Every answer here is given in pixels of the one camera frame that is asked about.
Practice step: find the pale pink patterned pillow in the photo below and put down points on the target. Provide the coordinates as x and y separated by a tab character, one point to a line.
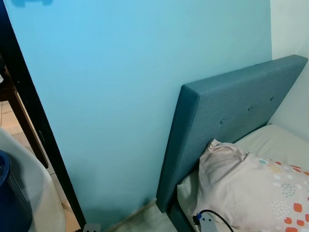
241	188

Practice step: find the teal upholstered headboard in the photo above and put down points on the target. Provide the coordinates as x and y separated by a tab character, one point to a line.
227	96

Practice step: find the white round tub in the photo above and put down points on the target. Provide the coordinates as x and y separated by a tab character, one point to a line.
41	193

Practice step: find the brown wooden furniture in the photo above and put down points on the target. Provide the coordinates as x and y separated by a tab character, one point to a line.
21	121

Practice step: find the dark blue bin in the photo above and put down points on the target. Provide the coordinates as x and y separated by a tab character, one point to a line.
12	198

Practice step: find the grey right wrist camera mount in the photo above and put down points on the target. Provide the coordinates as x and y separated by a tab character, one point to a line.
207	224

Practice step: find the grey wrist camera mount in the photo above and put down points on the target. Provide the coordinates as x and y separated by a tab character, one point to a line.
207	224
91	227

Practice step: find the dark teal bed frame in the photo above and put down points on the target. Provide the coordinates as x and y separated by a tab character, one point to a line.
179	220

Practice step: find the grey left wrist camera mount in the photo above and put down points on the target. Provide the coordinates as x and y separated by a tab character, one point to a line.
91	227

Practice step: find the black door frame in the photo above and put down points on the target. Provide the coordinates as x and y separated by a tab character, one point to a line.
34	106

